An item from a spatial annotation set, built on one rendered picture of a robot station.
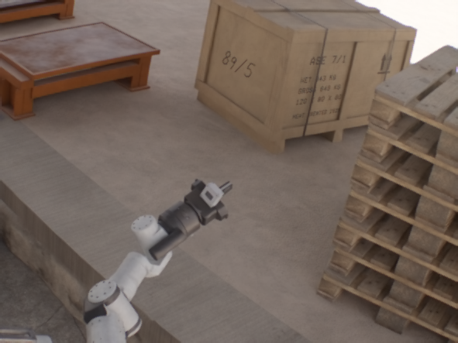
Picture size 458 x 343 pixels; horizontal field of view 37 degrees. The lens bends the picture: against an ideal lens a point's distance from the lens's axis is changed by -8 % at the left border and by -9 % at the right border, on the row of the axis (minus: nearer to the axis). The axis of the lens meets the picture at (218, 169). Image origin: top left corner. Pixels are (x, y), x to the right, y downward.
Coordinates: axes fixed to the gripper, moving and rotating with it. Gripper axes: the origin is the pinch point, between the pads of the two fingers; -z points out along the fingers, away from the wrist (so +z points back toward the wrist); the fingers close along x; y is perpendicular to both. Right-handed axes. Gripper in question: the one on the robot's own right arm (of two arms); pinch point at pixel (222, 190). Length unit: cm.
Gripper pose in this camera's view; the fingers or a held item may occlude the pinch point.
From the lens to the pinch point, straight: 194.6
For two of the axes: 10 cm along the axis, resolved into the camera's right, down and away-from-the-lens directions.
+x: -6.5, -6.9, 3.2
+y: -0.8, 4.8, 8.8
